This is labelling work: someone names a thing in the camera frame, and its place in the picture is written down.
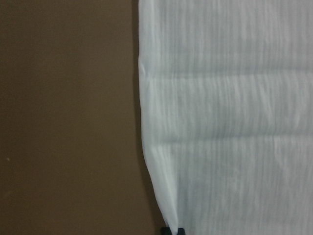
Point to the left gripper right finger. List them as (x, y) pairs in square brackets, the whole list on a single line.
[(181, 231)]

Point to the light blue button shirt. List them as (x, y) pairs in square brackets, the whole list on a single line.
[(226, 96)]

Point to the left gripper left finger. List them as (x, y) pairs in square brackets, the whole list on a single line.
[(165, 231)]

